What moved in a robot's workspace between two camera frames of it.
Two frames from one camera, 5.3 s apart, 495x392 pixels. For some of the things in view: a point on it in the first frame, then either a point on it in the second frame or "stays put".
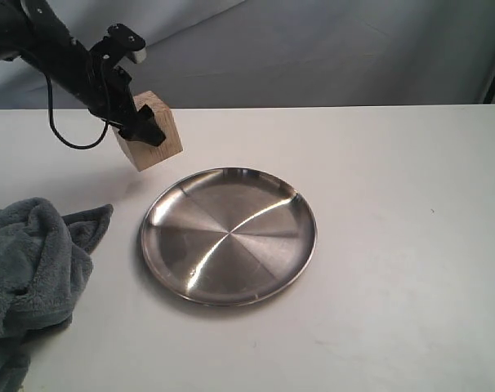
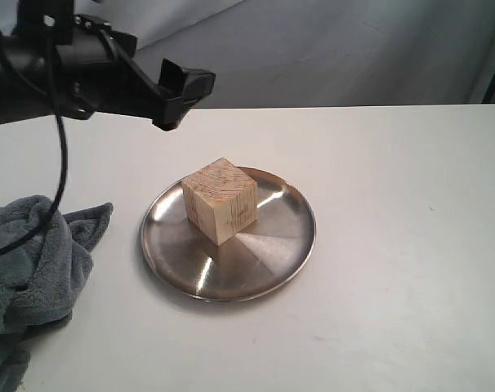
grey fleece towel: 37,261 stays put
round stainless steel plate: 228,236 stays put
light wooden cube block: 144,155 -> 221,200
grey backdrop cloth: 282,52 stays put
